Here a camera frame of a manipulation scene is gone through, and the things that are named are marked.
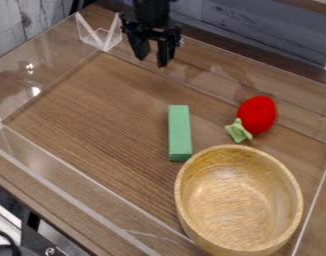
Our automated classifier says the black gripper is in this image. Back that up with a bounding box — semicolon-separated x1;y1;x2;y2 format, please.
121;0;182;67

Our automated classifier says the red plush strawberry toy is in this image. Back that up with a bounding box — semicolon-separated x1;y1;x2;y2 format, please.
225;95;278;143

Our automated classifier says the green rectangular block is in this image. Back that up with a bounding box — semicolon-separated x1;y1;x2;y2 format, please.
169;105;193;161

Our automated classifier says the wooden bowl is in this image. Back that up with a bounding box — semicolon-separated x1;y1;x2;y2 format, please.
174;144;304;256

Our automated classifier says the clear acrylic enclosure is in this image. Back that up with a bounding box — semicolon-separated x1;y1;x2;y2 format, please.
0;20;326;256

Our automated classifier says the black table frame bracket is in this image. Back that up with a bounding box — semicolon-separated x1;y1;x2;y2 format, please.
21;212;69;256

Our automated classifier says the black cable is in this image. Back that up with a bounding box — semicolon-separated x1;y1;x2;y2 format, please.
0;229;23;256

